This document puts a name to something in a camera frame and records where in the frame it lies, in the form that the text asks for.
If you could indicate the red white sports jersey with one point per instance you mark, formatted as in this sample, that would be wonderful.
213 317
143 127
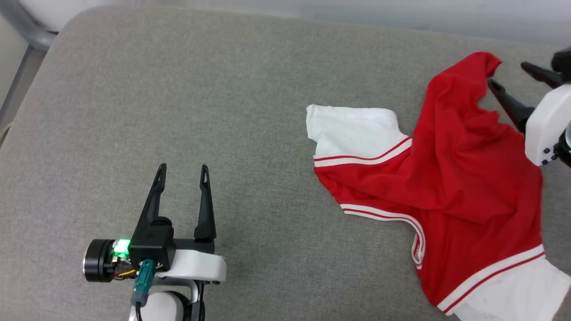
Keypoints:
468 178

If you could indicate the teal left camera plug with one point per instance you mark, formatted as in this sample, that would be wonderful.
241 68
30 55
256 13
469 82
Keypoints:
143 281

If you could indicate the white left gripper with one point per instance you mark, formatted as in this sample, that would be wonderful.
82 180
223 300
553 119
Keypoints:
196 265

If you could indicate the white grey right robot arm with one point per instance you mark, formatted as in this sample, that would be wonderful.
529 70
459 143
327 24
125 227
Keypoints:
565 152

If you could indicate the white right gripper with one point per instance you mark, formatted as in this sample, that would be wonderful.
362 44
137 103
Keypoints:
546 127

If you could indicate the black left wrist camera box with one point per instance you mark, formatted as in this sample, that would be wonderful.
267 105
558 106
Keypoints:
151 244

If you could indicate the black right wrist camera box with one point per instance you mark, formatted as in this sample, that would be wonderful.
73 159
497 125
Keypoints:
563 64

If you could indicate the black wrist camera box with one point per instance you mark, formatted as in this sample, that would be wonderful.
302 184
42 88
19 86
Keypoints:
151 244
563 64

